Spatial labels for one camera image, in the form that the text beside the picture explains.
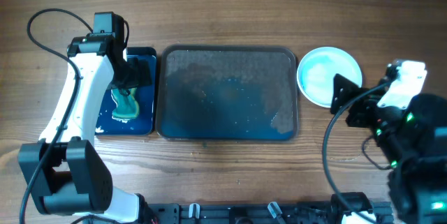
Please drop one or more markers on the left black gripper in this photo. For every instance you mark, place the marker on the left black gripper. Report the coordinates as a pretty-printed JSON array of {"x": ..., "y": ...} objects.
[{"x": 140, "y": 75}]

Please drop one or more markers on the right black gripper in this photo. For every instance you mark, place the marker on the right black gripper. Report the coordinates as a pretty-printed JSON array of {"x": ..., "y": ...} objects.
[{"x": 358, "y": 107}]

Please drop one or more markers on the green yellow sponge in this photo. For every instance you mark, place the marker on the green yellow sponge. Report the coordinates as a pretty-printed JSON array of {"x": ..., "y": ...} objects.
[{"x": 127, "y": 107}]

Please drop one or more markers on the white plate stained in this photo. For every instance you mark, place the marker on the white plate stained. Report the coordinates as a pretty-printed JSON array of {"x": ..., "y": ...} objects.
[{"x": 317, "y": 69}]

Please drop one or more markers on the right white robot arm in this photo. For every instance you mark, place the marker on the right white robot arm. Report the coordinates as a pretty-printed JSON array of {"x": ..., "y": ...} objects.
[{"x": 410, "y": 129}]

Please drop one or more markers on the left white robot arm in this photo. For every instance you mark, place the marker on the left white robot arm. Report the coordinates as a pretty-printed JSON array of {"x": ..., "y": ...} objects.
[{"x": 64, "y": 174}]

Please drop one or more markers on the blue water tray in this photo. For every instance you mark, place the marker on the blue water tray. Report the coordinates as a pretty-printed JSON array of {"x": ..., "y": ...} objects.
[{"x": 144, "y": 96}]

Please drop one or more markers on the dark brown serving tray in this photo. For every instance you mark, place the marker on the dark brown serving tray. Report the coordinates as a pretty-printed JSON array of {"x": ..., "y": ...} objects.
[{"x": 227, "y": 92}]

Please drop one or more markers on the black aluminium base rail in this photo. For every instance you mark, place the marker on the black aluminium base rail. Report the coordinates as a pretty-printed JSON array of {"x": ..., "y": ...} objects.
[{"x": 274, "y": 213}]

